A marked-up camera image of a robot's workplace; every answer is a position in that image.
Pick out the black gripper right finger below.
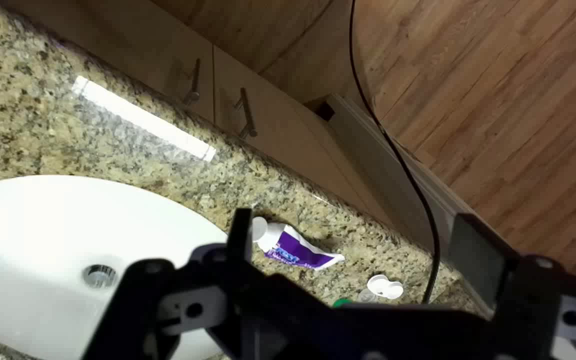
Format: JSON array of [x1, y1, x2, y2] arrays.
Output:
[[448, 213, 517, 309]]

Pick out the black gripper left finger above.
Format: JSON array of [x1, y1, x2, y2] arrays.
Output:
[[226, 208, 254, 261]]

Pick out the purple white toothpaste tube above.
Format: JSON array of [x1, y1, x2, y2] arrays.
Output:
[[253, 217, 345, 272]]

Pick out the white contact lens case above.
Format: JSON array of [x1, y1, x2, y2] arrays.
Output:
[[367, 274, 405, 301]]

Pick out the wooden vanity cabinet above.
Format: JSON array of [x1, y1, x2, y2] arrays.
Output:
[[2, 0, 444, 251]]

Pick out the white oval sink basin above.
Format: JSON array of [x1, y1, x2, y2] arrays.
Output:
[[0, 175, 226, 360]]

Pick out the right cabinet door handle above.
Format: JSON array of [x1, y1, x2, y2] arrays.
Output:
[[234, 89, 259, 139]]

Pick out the cabinet door handle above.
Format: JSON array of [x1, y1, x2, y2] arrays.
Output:
[[183, 59, 203, 105], [234, 89, 259, 139]]

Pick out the black power cable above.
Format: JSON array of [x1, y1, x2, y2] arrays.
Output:
[[347, 0, 444, 307]]

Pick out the left cabinet door handle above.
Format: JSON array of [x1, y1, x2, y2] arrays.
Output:
[[183, 59, 203, 105]]

